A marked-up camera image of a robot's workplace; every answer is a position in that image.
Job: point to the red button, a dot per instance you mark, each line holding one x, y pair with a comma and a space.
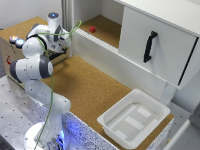
14, 38

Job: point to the white plastic box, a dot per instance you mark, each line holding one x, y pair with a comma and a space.
133, 120

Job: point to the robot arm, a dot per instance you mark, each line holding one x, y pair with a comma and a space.
33, 66

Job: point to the white sliding door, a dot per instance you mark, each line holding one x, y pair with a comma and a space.
166, 50

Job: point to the white cabinet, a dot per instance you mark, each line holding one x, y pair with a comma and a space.
100, 56

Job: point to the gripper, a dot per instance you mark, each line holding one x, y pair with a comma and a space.
58, 44

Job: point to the blue button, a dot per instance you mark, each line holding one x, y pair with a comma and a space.
20, 42

